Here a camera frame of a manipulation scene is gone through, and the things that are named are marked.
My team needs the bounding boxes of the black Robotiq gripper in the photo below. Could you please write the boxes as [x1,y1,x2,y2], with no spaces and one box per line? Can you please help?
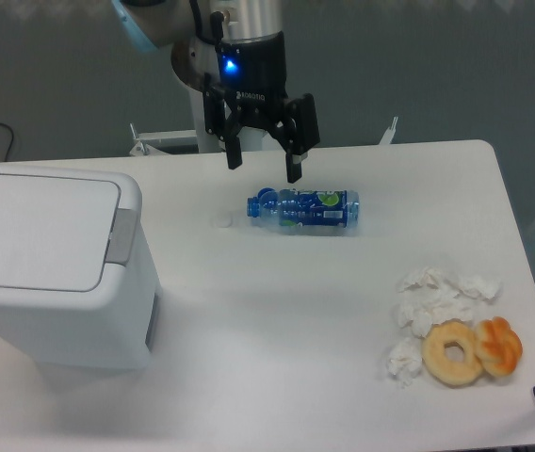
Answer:
[203,31,320,184]

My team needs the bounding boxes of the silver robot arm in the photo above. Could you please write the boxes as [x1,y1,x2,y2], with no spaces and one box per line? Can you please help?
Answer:
[112,1,320,183]

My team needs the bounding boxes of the white trash can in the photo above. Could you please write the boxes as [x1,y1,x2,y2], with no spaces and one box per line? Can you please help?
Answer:
[0,164,160,369]

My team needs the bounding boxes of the white trash can lid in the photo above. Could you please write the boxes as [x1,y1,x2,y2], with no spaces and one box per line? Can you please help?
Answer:
[0,174,120,292]

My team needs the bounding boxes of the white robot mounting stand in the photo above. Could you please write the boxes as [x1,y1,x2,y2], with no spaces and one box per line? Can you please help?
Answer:
[129,87,399,156]

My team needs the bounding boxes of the blue plastic bottle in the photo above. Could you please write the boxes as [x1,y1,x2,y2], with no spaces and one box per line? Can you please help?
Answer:
[247,187,360,229]

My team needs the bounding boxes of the white bottle cap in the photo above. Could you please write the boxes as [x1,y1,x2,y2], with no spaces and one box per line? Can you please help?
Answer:
[212,212,233,229]

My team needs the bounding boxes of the large crumpled white tissue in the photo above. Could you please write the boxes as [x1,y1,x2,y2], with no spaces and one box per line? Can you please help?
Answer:
[396,266,503,338]

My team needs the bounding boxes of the small crumpled white tissue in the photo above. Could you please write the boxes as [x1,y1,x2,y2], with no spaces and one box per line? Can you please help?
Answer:
[386,337,423,388]

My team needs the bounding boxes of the orange glazed bread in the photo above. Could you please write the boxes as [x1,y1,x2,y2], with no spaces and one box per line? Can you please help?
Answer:
[475,316,523,378]

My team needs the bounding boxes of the plain ring donut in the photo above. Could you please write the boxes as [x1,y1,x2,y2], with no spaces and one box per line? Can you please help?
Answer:
[421,321,483,387]

